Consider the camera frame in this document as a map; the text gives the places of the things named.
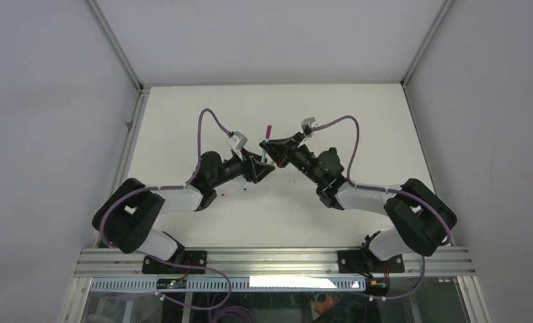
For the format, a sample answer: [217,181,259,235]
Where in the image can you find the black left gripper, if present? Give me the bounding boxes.
[210,148,274,188]

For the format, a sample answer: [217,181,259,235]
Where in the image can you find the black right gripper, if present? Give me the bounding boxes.
[260,132,324,186]

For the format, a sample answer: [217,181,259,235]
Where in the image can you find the black green pen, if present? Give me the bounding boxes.
[261,137,269,163]

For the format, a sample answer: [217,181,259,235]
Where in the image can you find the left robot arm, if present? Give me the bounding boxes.
[92,149,275,273]

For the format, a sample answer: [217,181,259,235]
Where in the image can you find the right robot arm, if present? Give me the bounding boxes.
[260,133,458,277]

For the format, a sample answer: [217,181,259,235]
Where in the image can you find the small circuit board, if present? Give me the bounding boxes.
[156,279,187,290]

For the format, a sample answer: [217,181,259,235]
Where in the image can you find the orange object below table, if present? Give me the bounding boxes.
[311,293,341,316]

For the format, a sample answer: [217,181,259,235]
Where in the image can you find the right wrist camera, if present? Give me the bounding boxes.
[301,117,318,144]

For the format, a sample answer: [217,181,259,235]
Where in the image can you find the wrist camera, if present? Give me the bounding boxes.
[301,117,318,144]
[227,131,248,159]

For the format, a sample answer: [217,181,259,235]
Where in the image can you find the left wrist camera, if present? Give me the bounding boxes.
[227,131,248,159]

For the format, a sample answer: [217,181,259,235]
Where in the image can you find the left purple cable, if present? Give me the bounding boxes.
[98,108,257,323]

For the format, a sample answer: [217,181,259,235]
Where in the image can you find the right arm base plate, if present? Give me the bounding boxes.
[336,249,405,275]

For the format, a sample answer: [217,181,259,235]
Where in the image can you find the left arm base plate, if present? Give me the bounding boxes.
[141,250,208,275]

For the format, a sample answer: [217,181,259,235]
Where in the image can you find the aluminium frame rail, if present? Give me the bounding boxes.
[74,247,476,278]

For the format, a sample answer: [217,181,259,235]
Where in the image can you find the white slotted cable duct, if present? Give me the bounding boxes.
[90,276,366,293]

